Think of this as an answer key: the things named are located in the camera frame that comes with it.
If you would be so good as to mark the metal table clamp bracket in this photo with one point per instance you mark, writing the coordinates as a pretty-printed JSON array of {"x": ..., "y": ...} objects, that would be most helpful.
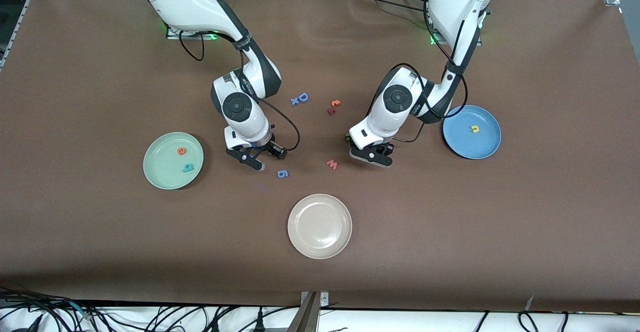
[{"x": 312, "y": 312}]

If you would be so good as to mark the blue foam letter D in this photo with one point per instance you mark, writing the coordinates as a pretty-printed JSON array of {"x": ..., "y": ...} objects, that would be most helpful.
[{"x": 300, "y": 95}]

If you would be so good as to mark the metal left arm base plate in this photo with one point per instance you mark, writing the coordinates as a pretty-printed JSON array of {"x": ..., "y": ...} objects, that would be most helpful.
[{"x": 472, "y": 43}]

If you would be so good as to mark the beige plate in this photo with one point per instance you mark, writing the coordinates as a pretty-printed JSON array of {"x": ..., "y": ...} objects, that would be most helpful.
[{"x": 319, "y": 226}]

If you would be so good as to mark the pink foam letter w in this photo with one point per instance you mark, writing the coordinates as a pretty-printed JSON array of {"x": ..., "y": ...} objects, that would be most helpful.
[{"x": 332, "y": 165}]

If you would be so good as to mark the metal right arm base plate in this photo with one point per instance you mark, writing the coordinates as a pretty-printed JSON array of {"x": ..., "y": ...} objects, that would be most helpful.
[{"x": 175, "y": 36}]

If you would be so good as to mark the white paper scrap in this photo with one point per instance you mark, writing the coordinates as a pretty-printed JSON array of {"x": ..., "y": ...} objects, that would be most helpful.
[{"x": 530, "y": 303}]

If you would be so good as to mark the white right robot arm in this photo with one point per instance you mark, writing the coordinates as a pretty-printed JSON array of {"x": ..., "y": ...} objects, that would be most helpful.
[{"x": 185, "y": 2}]

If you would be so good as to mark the teal foam letter d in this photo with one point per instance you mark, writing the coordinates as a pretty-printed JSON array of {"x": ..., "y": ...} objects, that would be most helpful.
[{"x": 189, "y": 169}]

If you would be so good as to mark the blue foam digit 6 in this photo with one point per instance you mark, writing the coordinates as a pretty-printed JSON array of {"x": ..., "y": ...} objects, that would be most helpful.
[{"x": 280, "y": 173}]

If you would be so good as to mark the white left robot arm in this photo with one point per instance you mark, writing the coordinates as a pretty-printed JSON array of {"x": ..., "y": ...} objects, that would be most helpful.
[{"x": 460, "y": 2}]

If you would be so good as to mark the pale green plate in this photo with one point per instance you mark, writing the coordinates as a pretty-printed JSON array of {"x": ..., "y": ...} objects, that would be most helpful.
[{"x": 162, "y": 164}]

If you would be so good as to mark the brown table cover sheet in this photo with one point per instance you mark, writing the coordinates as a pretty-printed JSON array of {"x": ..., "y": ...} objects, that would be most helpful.
[{"x": 450, "y": 252}]

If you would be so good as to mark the blue plate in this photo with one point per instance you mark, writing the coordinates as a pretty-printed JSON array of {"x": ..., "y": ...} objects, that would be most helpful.
[{"x": 475, "y": 144}]

